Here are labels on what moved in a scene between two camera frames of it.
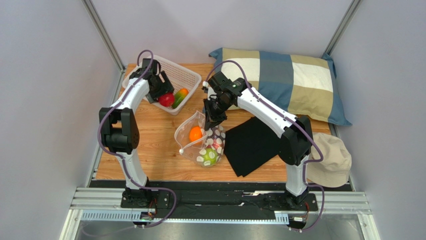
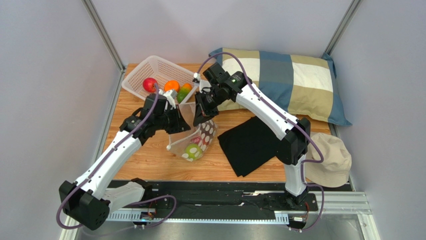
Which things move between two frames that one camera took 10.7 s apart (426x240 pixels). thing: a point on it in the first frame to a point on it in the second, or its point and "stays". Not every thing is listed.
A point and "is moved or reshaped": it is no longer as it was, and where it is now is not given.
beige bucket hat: (334, 171) stays
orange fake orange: (195, 133) to (171, 85)
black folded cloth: (250, 145) stays
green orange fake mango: (179, 97) is moved or reshaped
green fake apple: (209, 156) to (194, 151)
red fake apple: (167, 99) is moved or reshaped
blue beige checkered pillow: (303, 86) stays
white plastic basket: (179, 78) stays
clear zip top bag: (205, 147) is moved or reshaped
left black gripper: (166, 87) to (180, 125)
